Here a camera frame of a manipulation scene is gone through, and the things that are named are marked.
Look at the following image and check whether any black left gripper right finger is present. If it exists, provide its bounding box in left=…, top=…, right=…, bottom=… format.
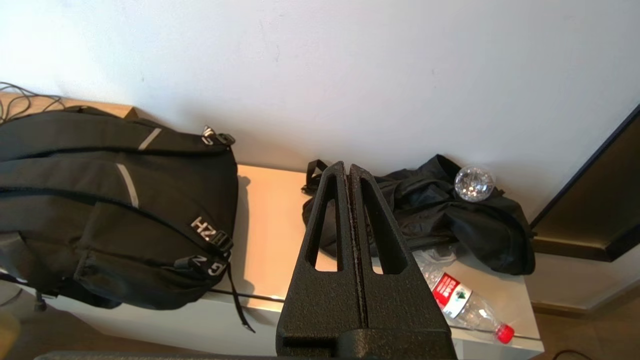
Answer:
left=349, top=164, right=458, bottom=360

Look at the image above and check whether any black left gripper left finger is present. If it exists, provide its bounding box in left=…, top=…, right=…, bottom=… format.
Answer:
left=276, top=161, right=364, bottom=351

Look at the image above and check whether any clear plastic wrapper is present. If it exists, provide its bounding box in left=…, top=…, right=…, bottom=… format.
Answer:
left=412, top=245, right=458, bottom=281

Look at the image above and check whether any red labelled water bottle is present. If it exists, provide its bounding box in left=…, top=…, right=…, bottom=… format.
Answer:
left=420, top=260, right=516, bottom=345

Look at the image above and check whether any black cloth bag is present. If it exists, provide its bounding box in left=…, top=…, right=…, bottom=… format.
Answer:
left=301, top=154, right=536, bottom=276

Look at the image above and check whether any clear unlabelled water bottle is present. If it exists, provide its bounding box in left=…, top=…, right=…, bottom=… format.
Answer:
left=454, top=166, right=496, bottom=202

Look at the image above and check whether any black backpack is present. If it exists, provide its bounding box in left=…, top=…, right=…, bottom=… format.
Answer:
left=0, top=106, right=257, bottom=334

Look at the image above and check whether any light wooden desk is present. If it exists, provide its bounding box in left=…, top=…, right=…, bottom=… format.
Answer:
left=0, top=91, right=137, bottom=121

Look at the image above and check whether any bronze glass panel black frame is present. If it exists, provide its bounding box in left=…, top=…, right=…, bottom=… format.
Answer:
left=530, top=102, right=640, bottom=263

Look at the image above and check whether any thin black cable bundle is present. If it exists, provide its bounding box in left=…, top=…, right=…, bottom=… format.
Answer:
left=0, top=81, right=66, bottom=124

